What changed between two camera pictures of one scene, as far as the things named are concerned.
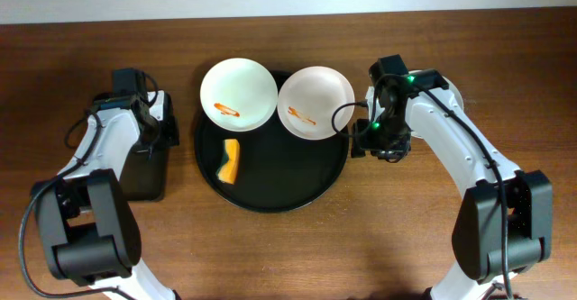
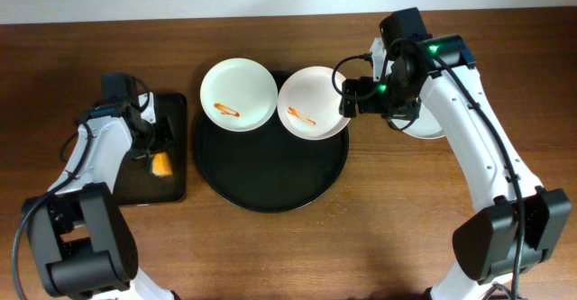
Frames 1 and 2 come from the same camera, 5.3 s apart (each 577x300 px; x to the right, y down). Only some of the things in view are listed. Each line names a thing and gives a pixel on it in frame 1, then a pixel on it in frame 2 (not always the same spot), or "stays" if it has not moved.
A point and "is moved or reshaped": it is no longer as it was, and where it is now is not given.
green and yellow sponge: x=229 y=170 is moved or reshaped
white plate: x=239 y=95 stays
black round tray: x=279 y=171 stays
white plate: x=307 y=98 stays
